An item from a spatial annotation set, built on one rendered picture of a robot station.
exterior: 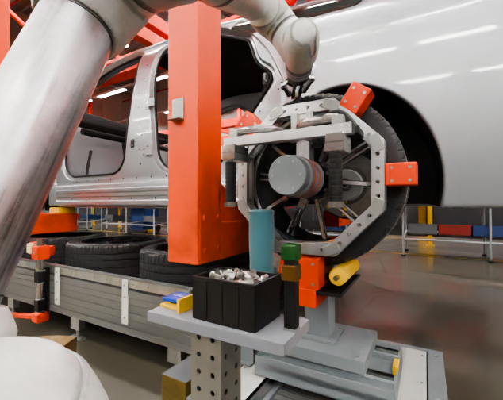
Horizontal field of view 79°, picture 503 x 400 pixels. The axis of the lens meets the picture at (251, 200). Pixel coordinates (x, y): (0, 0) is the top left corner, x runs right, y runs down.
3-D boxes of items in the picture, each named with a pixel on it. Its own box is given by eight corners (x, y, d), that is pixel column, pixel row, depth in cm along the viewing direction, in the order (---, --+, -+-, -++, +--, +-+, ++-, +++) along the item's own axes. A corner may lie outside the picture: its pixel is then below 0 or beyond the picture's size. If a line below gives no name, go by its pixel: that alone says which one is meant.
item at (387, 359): (402, 367, 127) (402, 343, 127) (395, 421, 95) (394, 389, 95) (289, 340, 151) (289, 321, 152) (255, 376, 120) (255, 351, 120)
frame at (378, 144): (388, 258, 101) (386, 94, 101) (385, 262, 95) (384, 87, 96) (245, 247, 128) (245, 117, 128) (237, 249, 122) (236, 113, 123)
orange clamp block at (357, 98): (359, 119, 107) (375, 96, 104) (355, 113, 100) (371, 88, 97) (343, 110, 110) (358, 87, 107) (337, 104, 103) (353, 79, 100)
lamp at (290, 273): (301, 279, 76) (301, 263, 76) (296, 282, 73) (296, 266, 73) (286, 277, 78) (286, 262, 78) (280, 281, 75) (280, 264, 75)
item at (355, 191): (365, 228, 150) (394, 167, 144) (362, 228, 143) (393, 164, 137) (308, 201, 165) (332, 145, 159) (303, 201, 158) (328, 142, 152)
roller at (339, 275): (361, 271, 125) (361, 256, 125) (344, 288, 100) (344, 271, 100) (346, 269, 128) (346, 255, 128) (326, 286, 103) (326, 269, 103)
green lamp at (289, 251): (301, 259, 76) (301, 243, 76) (296, 262, 73) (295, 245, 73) (286, 258, 78) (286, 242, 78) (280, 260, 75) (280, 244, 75)
